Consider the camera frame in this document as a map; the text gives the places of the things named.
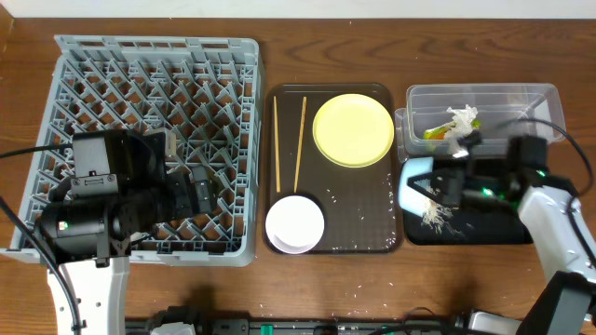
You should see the light blue bowl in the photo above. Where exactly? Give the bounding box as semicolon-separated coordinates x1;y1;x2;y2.
398;156;434;218

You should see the green orange snack wrapper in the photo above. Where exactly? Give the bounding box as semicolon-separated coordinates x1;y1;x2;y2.
423;119;481;141

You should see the white napkin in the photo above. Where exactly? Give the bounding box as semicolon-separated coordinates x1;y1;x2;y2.
444;105;478;158

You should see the yellow plate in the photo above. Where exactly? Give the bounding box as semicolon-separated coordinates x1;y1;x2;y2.
312;93;394;168

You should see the pink bowl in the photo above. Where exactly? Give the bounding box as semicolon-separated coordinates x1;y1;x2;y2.
264;195;325;255

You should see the wooden chopstick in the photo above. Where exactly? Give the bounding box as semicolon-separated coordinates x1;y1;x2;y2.
293;96;307;193
273;96;281;194

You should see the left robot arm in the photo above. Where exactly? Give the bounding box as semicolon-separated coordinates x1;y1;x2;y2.
34;166;215;334

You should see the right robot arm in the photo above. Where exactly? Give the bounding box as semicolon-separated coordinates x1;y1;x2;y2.
408;158;595;334

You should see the rice food waste pile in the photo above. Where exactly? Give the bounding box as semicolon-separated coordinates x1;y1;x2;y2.
422;198;457;235

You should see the grey dishwasher rack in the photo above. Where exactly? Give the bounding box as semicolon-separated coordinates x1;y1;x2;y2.
19;35;264;267

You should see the black plastic bin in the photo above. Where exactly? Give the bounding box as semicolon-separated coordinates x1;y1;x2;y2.
402;159;532;246

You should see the brown serving tray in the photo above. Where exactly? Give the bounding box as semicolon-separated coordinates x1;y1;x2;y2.
263;83;403;255

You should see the clear plastic bin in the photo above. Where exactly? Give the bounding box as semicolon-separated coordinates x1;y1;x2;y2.
395;83;565;163

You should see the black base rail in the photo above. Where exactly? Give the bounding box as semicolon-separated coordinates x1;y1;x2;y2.
125;306;521;335

